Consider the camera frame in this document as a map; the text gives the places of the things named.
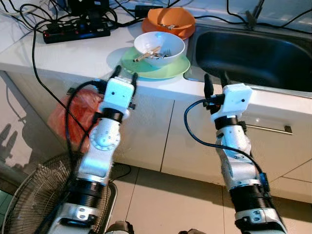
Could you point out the light green plate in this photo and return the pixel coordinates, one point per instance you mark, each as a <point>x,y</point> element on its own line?
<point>175,70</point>

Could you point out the silver metal fork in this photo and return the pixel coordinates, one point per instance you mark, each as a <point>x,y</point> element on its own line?
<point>165,52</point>

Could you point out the white kitchen cabinet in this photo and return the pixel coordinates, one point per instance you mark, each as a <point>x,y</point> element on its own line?
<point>146,131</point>

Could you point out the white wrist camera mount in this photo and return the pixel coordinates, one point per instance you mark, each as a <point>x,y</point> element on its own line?
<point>117,95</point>
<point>234,100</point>

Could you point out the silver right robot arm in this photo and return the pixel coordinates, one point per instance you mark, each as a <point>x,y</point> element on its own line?
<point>236,170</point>

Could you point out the large black power adapter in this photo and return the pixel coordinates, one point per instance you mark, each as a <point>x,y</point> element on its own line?
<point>87,7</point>

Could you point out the stainless steel sink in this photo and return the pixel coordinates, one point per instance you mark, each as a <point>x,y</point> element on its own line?
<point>253,58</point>

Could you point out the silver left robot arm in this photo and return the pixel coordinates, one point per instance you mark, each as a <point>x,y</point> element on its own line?
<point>105,139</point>

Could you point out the orange plate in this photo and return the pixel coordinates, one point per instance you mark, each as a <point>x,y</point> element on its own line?
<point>185,34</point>

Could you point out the dark robot foot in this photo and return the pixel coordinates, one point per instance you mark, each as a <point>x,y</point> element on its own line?
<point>119,228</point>
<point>192,231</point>

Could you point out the silver tipped chopstick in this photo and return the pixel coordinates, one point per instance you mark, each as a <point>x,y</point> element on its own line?
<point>169,25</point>

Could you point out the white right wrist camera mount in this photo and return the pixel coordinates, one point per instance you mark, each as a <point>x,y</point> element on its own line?
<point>234,100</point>

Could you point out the dark right robot foot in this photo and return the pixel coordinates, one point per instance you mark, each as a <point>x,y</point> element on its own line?
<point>192,231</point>

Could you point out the dark left robot foot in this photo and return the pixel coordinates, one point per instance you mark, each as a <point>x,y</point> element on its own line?
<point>119,228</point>

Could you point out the red plastic bag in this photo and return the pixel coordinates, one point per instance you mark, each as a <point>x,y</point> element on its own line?
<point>78,117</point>

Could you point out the black power strip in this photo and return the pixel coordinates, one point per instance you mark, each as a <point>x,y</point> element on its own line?
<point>73,33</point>

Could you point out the white bowl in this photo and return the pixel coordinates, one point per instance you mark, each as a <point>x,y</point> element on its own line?
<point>146,41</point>

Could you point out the black clamp stand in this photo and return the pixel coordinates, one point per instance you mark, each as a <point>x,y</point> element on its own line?
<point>251,20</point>

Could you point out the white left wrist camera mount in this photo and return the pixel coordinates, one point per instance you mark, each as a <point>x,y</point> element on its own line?
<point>117,95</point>

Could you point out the small black plug adapter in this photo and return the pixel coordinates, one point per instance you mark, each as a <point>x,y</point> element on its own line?
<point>144,9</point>

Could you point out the wooden chopstick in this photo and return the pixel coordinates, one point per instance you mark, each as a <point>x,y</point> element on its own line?
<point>146,53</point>

